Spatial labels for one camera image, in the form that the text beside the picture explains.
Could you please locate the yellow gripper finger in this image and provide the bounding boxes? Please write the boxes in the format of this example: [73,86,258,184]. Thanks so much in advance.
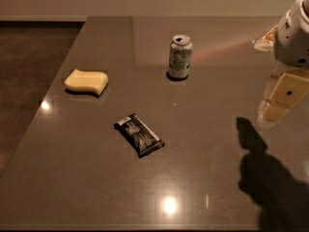
[253,26,277,52]
[257,68,309,129]

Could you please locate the black rxbar chocolate wrapper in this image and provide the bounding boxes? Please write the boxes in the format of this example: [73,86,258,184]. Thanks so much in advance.
[114,113,164,158]

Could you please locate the green 7up can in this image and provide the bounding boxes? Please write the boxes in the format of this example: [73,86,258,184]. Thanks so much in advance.
[168,35,193,79]

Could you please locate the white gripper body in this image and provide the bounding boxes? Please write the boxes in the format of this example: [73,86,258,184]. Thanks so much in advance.
[274,0,309,69]

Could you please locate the yellow sponge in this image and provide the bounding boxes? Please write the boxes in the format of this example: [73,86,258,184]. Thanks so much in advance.
[65,70,108,96]

